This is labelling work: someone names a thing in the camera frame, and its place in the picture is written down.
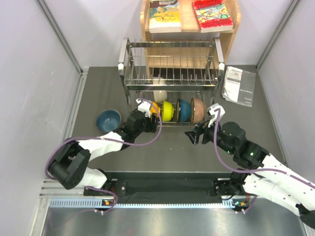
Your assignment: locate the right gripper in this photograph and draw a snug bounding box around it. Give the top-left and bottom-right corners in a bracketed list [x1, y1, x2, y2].
[185, 116, 235, 155]

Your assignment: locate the large blue ceramic bowl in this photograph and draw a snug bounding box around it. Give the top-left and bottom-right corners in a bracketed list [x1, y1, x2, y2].
[96, 110, 122, 133]

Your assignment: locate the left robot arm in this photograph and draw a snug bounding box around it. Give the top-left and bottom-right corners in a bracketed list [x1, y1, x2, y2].
[45, 110, 159, 195]

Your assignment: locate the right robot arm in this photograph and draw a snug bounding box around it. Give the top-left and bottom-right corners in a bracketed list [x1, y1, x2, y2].
[185, 122, 315, 228]

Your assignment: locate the steel two-tier dish rack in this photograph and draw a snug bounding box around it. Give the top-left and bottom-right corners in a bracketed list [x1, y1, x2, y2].
[118, 37, 225, 112]

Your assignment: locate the orange bowl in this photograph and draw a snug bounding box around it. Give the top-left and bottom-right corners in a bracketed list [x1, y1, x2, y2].
[150, 101, 160, 121]

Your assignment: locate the pink speckled bowl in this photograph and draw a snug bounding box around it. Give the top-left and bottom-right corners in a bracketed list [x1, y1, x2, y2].
[190, 98, 206, 123]

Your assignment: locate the lime green bowl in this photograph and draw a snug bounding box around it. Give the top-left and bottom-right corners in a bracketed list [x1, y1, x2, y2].
[162, 101, 174, 122]

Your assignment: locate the small teal blue bowl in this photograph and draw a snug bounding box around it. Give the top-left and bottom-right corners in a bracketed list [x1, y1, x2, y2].
[176, 99, 191, 122]

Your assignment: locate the cream ceramic bowl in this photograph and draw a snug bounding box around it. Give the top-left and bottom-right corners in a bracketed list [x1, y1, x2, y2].
[153, 77, 167, 103]

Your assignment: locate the grey booklet in plastic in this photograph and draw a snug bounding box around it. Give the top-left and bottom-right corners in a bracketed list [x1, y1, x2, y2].
[222, 66, 256, 107]

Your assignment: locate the wooden shelf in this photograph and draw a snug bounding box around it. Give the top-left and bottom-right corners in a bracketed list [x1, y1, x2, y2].
[140, 0, 241, 72]

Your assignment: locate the yellow cover book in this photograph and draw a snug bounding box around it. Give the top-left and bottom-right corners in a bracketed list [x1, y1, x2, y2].
[149, 0, 181, 33]

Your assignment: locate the red cover book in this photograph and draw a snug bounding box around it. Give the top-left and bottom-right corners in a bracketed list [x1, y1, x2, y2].
[192, 0, 233, 33]

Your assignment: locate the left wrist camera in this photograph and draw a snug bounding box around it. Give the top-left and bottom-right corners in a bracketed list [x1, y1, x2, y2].
[136, 98, 153, 118]

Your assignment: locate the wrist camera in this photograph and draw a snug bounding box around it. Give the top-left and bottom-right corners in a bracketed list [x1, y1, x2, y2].
[136, 98, 153, 118]
[207, 103, 225, 128]

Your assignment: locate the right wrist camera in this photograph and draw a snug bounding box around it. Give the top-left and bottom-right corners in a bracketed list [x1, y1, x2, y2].
[207, 103, 225, 128]

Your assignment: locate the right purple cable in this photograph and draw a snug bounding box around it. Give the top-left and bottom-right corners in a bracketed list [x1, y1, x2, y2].
[213, 108, 315, 190]

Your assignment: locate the purple cable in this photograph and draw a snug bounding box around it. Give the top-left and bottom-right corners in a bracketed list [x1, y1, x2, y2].
[213, 108, 315, 190]
[44, 98, 163, 177]

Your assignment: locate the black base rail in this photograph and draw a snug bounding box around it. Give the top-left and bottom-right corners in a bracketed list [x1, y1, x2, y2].
[83, 172, 247, 205]

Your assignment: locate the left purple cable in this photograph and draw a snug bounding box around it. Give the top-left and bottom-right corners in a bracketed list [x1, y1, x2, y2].
[44, 98, 163, 177]

